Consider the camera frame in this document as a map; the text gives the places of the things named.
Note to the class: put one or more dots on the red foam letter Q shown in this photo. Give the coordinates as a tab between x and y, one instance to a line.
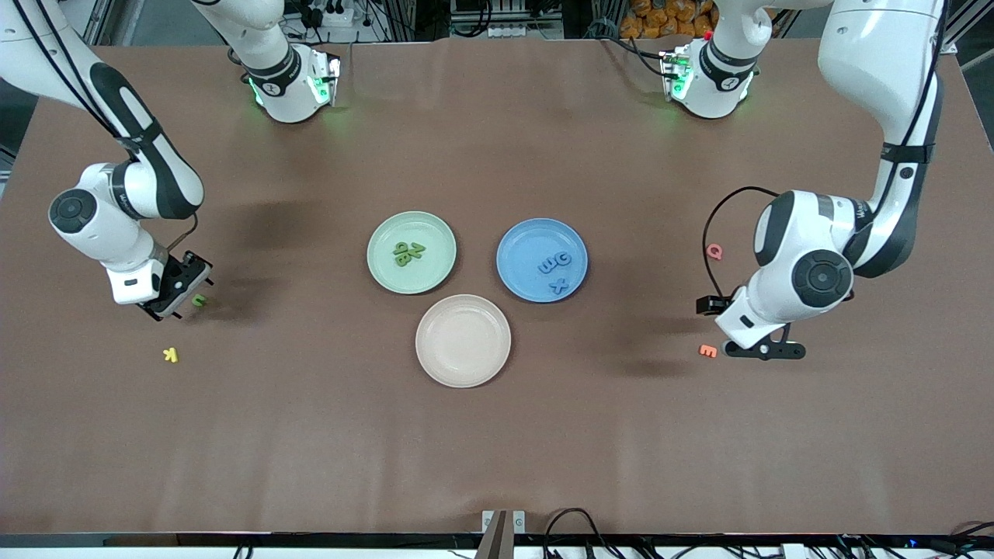
707	251

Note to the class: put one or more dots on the long white power strip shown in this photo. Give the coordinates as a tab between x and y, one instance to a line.
524	32

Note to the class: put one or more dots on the orange packaged goods pile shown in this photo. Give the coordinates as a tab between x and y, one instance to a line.
660	19

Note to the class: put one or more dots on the metal table edge bracket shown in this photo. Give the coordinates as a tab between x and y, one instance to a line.
516	522

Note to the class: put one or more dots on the white power strip with plugs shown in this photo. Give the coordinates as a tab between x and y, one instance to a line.
338	17

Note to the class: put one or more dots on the blue foam letter G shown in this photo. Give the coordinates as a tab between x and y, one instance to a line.
557	260

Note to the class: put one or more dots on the orange foam letter E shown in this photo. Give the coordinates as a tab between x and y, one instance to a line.
707	354

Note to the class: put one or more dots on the aluminium frame profile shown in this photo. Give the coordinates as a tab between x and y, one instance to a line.
965	22

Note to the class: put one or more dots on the brown table cover sheet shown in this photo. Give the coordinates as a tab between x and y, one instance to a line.
497	450

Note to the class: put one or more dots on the blue plate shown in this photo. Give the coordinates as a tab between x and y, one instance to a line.
528	241

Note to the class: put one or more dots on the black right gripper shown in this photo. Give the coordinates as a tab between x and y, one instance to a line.
185	277

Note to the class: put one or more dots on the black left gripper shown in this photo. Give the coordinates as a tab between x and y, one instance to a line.
708	304

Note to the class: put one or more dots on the pale green plate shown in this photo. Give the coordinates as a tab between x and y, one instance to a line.
411	279

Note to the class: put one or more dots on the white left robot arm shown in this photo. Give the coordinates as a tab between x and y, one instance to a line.
761	310

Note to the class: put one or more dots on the blue foam letter E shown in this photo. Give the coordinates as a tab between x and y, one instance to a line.
547	267

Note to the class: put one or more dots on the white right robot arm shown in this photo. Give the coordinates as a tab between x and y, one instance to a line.
101	225

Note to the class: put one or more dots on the black table edge strip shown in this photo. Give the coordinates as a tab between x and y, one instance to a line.
311	540

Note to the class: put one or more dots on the beige plate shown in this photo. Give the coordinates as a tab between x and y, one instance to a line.
463	340

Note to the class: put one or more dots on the yellow foam letter K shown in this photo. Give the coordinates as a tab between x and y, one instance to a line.
170	355

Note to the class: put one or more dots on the green foam letter N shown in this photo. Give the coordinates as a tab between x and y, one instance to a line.
418	249

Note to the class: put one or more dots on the blue foam letter X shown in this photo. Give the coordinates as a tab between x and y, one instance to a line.
558	285

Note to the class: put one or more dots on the green foam letter B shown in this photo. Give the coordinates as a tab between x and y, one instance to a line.
404	261

